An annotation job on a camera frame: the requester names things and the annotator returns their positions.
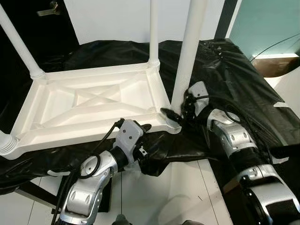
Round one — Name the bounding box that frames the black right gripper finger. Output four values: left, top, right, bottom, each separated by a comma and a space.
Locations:
160, 108, 182, 125

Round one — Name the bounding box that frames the white plastic table top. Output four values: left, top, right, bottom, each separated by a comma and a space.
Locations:
0, 63, 181, 160

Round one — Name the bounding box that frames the white plastic table leg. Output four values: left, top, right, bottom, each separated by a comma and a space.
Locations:
0, 131, 18, 156
0, 5, 45, 79
148, 0, 161, 70
171, 0, 208, 113

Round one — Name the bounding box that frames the black plastic sheet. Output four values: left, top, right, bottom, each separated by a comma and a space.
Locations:
0, 38, 300, 195

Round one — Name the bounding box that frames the dark green left robot leg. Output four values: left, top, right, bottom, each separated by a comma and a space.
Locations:
112, 215, 132, 225

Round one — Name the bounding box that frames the dark green robot leg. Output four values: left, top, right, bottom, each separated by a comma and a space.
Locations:
180, 219, 204, 225
112, 215, 132, 225

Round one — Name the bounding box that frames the dark green right robot leg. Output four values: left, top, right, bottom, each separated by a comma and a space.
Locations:
180, 219, 204, 225

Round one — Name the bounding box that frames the brown cardboard box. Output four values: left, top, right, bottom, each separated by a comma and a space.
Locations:
255, 57, 300, 78

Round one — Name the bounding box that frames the white curved furniture panel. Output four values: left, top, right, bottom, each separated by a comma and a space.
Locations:
265, 66, 300, 122

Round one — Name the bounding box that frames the black door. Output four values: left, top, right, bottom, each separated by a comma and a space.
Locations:
0, 0, 79, 134

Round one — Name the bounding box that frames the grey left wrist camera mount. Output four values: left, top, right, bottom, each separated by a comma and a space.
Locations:
115, 120, 145, 162

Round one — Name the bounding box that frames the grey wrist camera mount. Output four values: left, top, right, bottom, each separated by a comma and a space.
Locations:
187, 81, 209, 115
115, 120, 145, 162

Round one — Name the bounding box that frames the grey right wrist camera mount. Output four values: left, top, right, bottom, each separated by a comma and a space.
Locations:
187, 81, 209, 115

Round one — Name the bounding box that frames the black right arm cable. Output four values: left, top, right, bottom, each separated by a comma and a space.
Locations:
185, 95, 263, 150

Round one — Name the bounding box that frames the dark grey window frame post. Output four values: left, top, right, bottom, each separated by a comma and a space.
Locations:
215, 0, 240, 39

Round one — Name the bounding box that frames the thin black wall cable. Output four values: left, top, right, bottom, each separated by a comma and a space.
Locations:
251, 34, 300, 62

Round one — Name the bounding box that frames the metal door handle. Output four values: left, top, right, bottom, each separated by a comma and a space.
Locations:
37, 1, 60, 17

